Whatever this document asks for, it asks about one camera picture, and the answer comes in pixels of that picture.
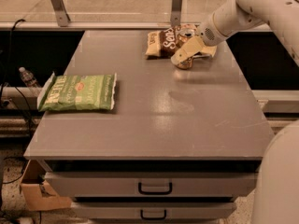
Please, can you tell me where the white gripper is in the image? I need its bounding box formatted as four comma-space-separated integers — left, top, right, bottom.
171, 0, 263, 65

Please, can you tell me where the orange soda can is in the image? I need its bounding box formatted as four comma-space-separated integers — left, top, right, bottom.
174, 27, 195, 70

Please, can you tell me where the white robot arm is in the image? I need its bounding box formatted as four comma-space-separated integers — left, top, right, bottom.
171, 0, 299, 224

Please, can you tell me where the brown chip bag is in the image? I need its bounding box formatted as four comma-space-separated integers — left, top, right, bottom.
146, 24, 199, 58

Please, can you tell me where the green chip bag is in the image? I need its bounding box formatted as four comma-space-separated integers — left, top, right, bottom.
37, 74, 117, 111

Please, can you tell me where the upper grey drawer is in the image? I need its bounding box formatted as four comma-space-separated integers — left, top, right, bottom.
45, 172, 256, 198

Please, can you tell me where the grey drawer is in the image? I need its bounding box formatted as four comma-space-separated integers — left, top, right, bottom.
45, 172, 256, 198
71, 202, 236, 221

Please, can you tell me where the clear plastic water bottle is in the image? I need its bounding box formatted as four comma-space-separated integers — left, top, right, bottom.
19, 67, 41, 97

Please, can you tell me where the lower grey drawer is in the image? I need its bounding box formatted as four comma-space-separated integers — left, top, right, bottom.
71, 202, 236, 221

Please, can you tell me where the cardboard box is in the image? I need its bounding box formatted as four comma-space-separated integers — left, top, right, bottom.
20, 161, 71, 211

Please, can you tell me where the middle metal bracket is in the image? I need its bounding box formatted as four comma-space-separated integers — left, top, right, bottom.
170, 0, 183, 26

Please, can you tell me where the metal bracket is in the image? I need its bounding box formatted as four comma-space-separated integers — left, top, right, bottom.
170, 0, 183, 26
50, 0, 70, 27

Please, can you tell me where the left metal bracket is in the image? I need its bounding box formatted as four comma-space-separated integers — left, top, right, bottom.
50, 0, 70, 27

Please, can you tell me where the black cable left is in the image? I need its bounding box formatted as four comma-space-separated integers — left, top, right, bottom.
0, 18, 36, 185

